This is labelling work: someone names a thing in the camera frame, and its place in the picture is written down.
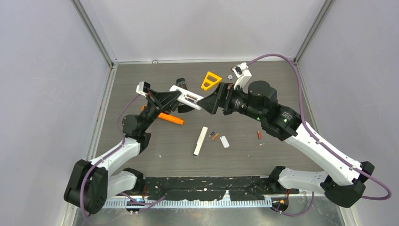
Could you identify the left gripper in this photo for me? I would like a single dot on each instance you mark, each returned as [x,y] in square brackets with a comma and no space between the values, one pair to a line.
[165,100]

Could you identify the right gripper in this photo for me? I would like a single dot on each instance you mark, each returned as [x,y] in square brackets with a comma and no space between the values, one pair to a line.
[221,97]

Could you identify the white remote control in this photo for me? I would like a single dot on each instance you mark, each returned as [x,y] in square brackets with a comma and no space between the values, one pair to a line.
[186,93]

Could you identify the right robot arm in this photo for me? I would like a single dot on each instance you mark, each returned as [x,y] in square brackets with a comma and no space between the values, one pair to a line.
[342,180]

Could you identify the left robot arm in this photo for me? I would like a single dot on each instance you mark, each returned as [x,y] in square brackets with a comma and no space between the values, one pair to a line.
[93,181]

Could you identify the orange toy microphone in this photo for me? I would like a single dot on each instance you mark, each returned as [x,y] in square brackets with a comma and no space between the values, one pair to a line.
[171,118]

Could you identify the black metronome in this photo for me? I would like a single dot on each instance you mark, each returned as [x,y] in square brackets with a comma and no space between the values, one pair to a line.
[182,108]

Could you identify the long white box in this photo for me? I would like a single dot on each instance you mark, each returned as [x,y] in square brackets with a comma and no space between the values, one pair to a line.
[200,141]

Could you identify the white battery cover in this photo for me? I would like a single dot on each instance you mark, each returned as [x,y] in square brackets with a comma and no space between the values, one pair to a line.
[224,141]

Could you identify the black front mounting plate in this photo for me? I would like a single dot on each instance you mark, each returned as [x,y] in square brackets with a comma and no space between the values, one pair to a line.
[242,188]

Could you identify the yellow triangle bracket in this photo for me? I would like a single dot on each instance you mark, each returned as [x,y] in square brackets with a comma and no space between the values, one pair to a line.
[210,81]

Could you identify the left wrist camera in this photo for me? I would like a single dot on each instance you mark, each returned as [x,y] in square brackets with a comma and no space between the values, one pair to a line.
[143,88]

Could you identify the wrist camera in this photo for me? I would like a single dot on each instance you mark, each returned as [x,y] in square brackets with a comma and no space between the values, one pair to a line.
[143,88]
[243,75]

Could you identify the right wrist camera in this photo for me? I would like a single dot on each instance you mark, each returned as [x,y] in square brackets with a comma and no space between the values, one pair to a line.
[243,75]

